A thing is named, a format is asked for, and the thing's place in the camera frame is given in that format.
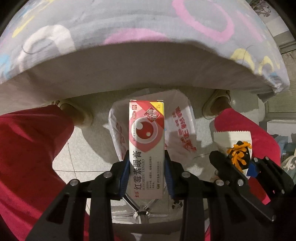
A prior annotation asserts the white orange snack packet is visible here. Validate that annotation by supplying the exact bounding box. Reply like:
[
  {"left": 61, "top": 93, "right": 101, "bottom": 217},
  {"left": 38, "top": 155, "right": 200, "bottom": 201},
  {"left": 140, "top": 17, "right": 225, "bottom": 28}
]
[{"left": 213, "top": 131, "right": 252, "bottom": 179}]

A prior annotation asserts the red white ointment box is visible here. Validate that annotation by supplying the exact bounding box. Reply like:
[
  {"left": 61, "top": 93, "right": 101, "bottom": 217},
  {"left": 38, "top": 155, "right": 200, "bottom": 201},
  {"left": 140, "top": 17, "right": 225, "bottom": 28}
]
[{"left": 128, "top": 100, "right": 165, "bottom": 199}]

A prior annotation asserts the white plastic trash bag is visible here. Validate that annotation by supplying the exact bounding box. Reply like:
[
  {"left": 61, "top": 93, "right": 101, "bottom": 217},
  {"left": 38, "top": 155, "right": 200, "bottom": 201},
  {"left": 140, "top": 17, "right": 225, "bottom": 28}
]
[{"left": 108, "top": 88, "right": 197, "bottom": 164}]

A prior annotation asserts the chrome chair base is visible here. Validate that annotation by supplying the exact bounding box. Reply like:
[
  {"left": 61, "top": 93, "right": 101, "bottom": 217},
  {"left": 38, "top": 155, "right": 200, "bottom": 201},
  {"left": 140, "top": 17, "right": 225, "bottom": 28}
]
[{"left": 123, "top": 194, "right": 169, "bottom": 225}]

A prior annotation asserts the red trouser right leg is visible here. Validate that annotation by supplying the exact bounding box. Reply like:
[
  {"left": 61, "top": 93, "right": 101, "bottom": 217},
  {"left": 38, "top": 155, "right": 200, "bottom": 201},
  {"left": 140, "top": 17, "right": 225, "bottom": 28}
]
[{"left": 214, "top": 107, "right": 282, "bottom": 205}]

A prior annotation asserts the red trouser leg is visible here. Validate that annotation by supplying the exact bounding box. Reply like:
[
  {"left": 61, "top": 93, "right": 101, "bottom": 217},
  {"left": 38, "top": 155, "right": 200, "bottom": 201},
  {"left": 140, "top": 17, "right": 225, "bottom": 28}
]
[
  {"left": 214, "top": 107, "right": 282, "bottom": 205},
  {"left": 0, "top": 104, "right": 91, "bottom": 241}
]

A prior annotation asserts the right beige slipper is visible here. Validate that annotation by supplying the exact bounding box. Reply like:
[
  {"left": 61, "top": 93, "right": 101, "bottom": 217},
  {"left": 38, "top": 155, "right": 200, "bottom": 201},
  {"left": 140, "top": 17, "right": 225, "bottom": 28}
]
[{"left": 202, "top": 89, "right": 231, "bottom": 120}]

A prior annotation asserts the beige slipper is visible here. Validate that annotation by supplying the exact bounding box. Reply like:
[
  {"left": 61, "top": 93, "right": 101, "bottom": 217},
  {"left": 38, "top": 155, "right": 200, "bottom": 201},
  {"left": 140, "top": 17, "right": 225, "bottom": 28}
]
[
  {"left": 51, "top": 99, "right": 93, "bottom": 128},
  {"left": 202, "top": 89, "right": 231, "bottom": 120}
]

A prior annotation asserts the red trouser left leg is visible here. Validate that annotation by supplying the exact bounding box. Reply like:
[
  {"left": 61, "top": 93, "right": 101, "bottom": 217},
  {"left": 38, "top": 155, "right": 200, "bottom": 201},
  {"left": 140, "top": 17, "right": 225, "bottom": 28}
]
[{"left": 0, "top": 104, "right": 91, "bottom": 241}]

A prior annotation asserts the left beige slipper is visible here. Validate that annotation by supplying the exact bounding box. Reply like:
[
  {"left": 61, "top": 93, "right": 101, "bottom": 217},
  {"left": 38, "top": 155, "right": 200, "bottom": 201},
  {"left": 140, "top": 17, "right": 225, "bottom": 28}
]
[{"left": 51, "top": 99, "right": 93, "bottom": 128}]

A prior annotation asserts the grey circle-patterned bed sheet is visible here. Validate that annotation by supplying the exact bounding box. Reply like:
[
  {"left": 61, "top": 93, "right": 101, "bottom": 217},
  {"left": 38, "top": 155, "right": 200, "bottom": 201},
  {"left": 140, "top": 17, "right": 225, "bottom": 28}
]
[{"left": 1, "top": 1, "right": 290, "bottom": 94}]

